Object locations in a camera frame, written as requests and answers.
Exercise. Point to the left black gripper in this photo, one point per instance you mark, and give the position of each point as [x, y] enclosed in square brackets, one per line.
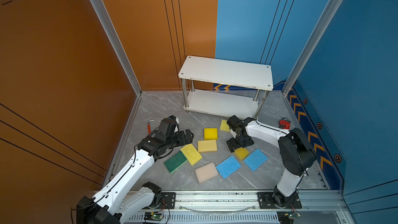
[183, 140]

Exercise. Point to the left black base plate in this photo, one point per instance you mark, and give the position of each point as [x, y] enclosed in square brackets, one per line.
[163, 200]

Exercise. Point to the beige foam sponge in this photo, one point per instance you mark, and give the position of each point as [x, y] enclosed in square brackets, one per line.
[206, 172]

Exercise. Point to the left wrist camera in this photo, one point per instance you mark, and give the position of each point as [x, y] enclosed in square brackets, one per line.
[174, 118]

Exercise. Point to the red pipe wrench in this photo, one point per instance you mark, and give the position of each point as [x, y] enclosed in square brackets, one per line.
[284, 123]

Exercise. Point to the bright yellow foam sponge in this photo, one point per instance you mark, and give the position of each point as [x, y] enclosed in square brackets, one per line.
[210, 134]

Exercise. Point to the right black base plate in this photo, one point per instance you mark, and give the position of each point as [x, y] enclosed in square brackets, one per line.
[271, 200]

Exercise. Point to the green circuit board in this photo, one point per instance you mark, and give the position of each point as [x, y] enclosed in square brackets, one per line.
[288, 217]
[153, 217]

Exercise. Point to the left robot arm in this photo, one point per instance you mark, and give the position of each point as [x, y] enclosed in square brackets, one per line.
[111, 205]

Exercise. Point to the golden yellow sponge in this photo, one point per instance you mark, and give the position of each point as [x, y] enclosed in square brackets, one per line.
[241, 153]

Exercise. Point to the blue cellulose sponge right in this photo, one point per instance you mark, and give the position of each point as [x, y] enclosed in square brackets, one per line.
[255, 159]

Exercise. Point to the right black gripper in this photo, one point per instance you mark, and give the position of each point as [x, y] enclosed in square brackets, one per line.
[247, 142]

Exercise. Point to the pale yellow orange-backed sponge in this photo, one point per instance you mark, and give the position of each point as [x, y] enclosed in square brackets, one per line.
[207, 146]

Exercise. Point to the left green circuit board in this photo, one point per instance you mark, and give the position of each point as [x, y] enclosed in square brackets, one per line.
[153, 217]

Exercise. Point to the green scouring sponge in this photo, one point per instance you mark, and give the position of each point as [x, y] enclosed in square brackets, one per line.
[175, 162]

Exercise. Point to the blue cellulose sponge left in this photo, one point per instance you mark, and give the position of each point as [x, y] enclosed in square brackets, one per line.
[228, 167]

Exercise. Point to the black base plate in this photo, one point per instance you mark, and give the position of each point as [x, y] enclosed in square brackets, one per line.
[271, 200]
[163, 200]

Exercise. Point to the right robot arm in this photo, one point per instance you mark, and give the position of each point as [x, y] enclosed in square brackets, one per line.
[297, 156]

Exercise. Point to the blue cellulose sponge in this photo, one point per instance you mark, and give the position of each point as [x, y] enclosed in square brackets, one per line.
[255, 159]
[228, 167]

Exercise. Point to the right green circuit board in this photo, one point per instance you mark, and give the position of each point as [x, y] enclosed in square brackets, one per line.
[288, 217]

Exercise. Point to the white two-tier shelf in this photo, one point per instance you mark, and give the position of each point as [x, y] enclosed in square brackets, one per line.
[228, 73]

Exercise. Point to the red handled hex key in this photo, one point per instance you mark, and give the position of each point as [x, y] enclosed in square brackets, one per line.
[149, 122]

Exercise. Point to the light yellow cellulose sponge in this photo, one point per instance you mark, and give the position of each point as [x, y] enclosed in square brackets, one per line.
[224, 126]

